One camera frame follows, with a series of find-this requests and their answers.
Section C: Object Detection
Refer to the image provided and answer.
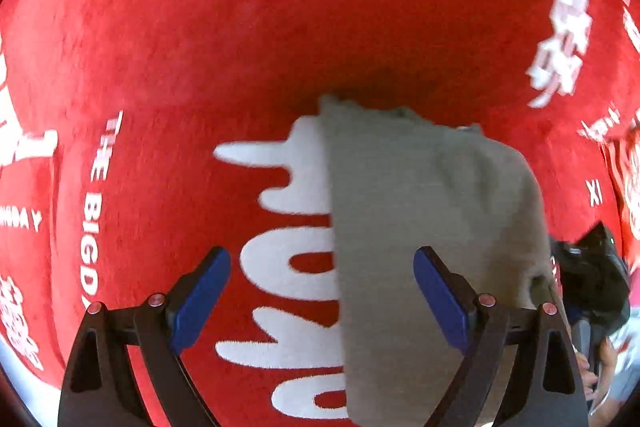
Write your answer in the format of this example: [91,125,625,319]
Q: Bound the person's right hand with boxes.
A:
[574,336,618,403]

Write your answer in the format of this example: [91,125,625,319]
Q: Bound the red patterned pillow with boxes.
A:
[602,126,639,251]

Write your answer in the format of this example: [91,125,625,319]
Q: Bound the grey knit sweater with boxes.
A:
[320,97,559,426]

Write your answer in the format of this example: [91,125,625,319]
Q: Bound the red printed bed blanket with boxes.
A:
[1,0,639,426]

